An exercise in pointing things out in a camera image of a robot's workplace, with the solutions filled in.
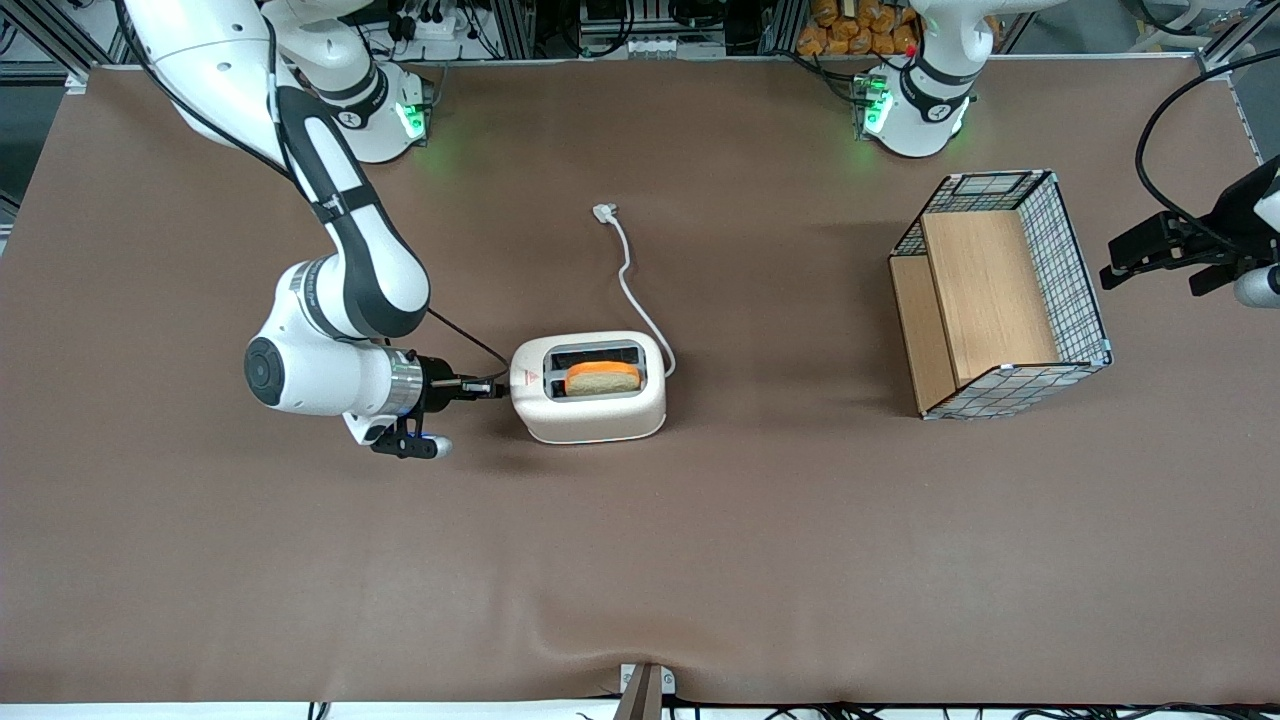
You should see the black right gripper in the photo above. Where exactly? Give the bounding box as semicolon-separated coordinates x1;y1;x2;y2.
417;355;509;414

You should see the metal table edge bracket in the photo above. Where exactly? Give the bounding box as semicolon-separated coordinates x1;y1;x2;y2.
612;662;677;720

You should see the aluminium frame strut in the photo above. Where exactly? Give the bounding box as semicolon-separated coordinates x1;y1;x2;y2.
1195;0;1280;76
0;0;101;96

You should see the white power strip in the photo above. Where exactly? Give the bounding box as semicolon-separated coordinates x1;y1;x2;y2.
395;0;476;41

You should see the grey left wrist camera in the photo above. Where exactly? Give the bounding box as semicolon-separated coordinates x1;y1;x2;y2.
1233;263;1280;309

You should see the wire basket with checked liner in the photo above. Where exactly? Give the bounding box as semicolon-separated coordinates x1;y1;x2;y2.
888;169;1114;422

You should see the white two-slot toaster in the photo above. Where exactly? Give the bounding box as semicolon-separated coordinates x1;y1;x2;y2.
509;331;668;445

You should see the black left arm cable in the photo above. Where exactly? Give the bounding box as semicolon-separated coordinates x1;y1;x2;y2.
1135;48;1280;256

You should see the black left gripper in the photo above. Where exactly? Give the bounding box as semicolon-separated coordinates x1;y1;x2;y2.
1100;158;1280;298

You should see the white toaster power cable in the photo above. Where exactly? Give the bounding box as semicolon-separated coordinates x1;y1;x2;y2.
593;203;678;378

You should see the bag of brown buns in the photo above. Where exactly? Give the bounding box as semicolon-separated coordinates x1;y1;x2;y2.
797;0;921;58

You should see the bread slice with orange crust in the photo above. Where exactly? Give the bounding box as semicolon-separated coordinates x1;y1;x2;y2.
565;362;642;397

